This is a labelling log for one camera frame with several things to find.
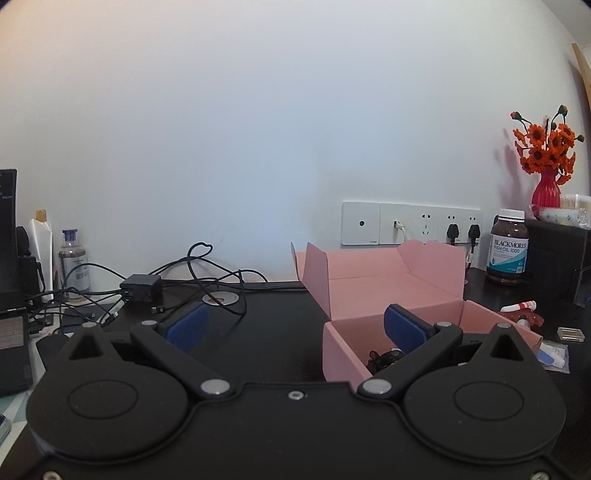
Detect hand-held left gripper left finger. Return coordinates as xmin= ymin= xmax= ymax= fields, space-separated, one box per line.
xmin=55 ymin=302 xmax=237 ymax=401

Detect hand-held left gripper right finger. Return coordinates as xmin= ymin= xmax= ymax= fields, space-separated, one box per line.
xmin=358 ymin=304 xmax=536 ymax=400

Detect pink cardboard box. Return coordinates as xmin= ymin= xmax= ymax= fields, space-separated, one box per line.
xmin=291 ymin=239 xmax=546 ymax=385

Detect dark wooden desktop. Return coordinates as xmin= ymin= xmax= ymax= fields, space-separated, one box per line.
xmin=0 ymin=277 xmax=591 ymax=480

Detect black power adapter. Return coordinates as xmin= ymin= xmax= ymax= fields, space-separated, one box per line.
xmin=120 ymin=274 xmax=163 ymax=305

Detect brown supplement bottle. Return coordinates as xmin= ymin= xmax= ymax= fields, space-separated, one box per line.
xmin=486 ymin=209 xmax=530 ymax=288

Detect clear plastic bottle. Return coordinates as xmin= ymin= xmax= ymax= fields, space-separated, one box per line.
xmin=58 ymin=229 xmax=89 ymax=304

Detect clear bag with blue item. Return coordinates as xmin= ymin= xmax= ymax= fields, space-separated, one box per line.
xmin=538 ymin=340 xmax=571 ymax=374

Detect white tube with wooden cap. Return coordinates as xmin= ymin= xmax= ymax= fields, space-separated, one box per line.
xmin=25 ymin=209 xmax=55 ymax=304

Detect black storage cabinet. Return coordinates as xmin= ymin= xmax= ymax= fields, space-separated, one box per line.
xmin=524 ymin=218 xmax=591 ymax=308

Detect small black speaker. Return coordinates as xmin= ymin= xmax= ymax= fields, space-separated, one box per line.
xmin=16 ymin=226 xmax=42 ymax=296

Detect black laptop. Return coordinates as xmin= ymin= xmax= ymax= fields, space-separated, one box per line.
xmin=0 ymin=168 xmax=36 ymax=396

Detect red ribbed vase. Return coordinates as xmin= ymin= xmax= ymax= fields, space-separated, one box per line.
xmin=531 ymin=167 xmax=561 ymax=209

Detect cotton swab box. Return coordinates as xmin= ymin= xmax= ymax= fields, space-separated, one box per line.
xmin=558 ymin=194 xmax=591 ymax=212

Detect orange artificial flowers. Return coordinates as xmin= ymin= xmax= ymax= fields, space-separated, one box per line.
xmin=512 ymin=105 xmax=583 ymax=186

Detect black tangled cables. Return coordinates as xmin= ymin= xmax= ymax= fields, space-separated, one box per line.
xmin=28 ymin=242 xmax=306 ymax=339

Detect white wall socket panel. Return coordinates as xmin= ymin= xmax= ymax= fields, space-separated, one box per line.
xmin=341 ymin=200 xmax=482 ymax=246

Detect wooden door frame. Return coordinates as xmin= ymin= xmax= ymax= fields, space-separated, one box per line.
xmin=571 ymin=42 xmax=591 ymax=108

